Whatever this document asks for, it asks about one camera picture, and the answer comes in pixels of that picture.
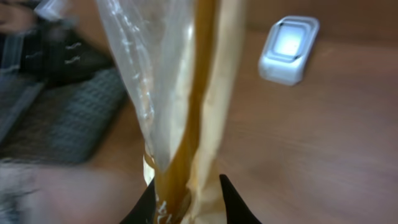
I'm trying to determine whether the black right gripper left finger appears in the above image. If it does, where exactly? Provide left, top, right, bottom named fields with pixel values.
left=120, top=180, right=155, bottom=224

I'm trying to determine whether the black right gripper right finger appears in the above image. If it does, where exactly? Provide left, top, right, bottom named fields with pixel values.
left=220, top=174, right=261, bottom=224

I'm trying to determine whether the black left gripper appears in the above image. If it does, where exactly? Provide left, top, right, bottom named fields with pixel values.
left=0, top=15, right=114, bottom=85

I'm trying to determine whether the dried mushroom pouch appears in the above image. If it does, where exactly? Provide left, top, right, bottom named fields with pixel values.
left=97, top=0, right=246, bottom=223

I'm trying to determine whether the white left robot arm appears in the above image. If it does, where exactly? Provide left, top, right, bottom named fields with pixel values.
left=1, top=18, right=147, bottom=224

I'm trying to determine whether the white barcode scanner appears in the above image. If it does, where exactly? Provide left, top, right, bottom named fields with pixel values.
left=258, top=16, right=320, bottom=86

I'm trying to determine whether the dark plastic mesh basket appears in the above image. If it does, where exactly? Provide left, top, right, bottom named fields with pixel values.
left=1, top=68, right=126, bottom=166

